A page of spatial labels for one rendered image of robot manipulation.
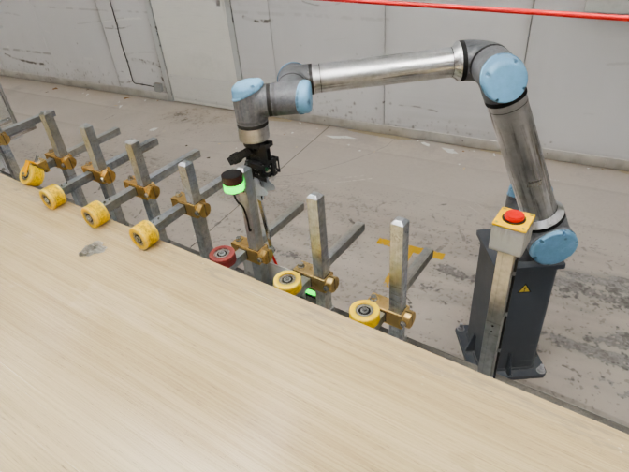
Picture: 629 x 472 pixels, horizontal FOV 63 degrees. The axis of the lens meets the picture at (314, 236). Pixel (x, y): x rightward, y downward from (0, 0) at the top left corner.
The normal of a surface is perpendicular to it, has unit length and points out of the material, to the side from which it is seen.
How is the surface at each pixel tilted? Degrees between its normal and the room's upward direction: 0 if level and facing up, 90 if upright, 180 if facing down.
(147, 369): 0
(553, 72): 90
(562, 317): 0
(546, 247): 95
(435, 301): 0
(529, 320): 90
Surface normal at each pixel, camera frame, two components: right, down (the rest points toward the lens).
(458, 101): -0.47, 0.54
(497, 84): -0.04, 0.48
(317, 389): -0.07, -0.81
